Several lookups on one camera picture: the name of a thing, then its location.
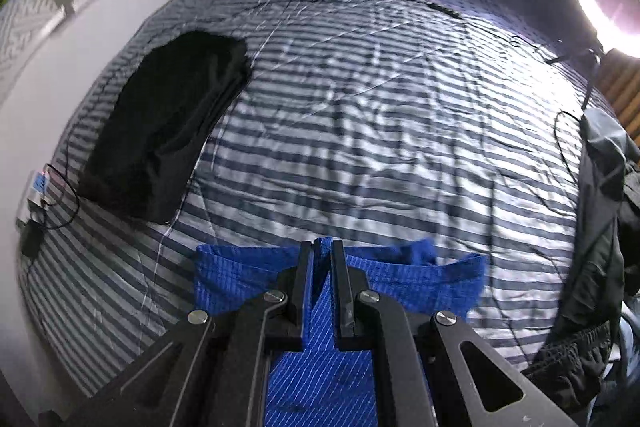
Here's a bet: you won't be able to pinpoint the blue shorts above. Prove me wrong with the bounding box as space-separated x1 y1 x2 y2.
194 237 486 426

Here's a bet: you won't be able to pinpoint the striped bed quilt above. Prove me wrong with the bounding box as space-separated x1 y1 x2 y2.
23 0 584 394

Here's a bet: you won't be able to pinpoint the grey dark clothes pile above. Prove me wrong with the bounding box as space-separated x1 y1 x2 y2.
523 107 639 414

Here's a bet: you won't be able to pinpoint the black folded garment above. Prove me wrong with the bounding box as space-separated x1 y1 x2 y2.
78 31 250 225

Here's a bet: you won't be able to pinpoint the black charger adapter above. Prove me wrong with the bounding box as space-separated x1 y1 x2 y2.
20 219 46 261

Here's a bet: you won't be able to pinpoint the white power strip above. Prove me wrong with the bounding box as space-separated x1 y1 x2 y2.
25 169 49 208

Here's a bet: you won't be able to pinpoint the black light tripod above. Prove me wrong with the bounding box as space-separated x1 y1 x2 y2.
544 45 609 113

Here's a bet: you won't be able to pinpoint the black power cable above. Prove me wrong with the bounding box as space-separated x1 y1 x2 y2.
29 0 591 268

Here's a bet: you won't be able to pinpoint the wooden slatted bed rail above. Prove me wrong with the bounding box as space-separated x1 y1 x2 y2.
596 50 640 144

